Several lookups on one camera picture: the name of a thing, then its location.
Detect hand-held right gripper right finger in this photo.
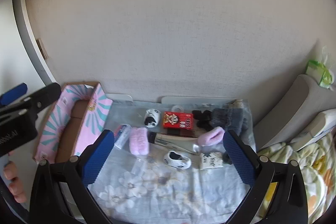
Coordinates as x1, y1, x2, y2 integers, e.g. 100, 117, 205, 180
222, 130, 309, 224

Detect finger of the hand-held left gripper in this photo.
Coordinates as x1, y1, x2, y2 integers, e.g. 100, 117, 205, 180
16, 82, 62, 119
0, 83, 28, 106

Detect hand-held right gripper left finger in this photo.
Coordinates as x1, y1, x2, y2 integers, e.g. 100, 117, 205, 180
29, 130, 116, 224

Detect white printed tissue packet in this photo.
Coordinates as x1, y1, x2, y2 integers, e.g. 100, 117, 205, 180
199, 152, 223, 170

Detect pink patterned cardboard box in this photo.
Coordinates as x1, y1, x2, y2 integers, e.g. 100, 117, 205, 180
33, 81, 113, 164

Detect dark grey fuzzy sock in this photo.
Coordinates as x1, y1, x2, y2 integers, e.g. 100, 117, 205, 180
210, 108, 229, 128

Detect black white cylinder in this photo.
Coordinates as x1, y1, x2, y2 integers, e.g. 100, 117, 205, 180
144, 109, 161, 128

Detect red printed box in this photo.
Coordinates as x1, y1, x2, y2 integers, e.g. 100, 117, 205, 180
163, 111, 194, 130

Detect person's left hand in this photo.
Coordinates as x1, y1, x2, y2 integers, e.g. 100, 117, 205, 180
4, 151, 27, 203

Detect clear plastic packet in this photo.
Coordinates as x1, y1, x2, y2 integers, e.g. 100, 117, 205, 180
113, 124, 132, 149

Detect cow print sock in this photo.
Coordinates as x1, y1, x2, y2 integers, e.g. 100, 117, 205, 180
163, 151, 192, 169

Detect silver tube with black cap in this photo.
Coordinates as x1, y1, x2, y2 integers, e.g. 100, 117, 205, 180
148, 132, 202, 156

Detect floral cloth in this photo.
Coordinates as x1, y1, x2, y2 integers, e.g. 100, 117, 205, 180
87, 99, 256, 224

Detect grey cushion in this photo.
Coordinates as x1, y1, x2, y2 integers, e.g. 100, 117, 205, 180
253, 74, 336, 153

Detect white pillow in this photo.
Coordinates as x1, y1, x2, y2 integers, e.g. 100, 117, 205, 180
289, 109, 336, 151

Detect floral blanket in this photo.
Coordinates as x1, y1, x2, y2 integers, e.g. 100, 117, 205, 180
256, 132, 336, 224

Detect green tissue pack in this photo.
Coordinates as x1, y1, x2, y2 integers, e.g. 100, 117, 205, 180
306, 48, 334, 89

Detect brown wall block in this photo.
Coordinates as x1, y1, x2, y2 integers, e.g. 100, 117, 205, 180
37, 38, 49, 59

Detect white door frame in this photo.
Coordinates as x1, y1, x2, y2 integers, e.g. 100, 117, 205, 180
12, 0, 57, 85

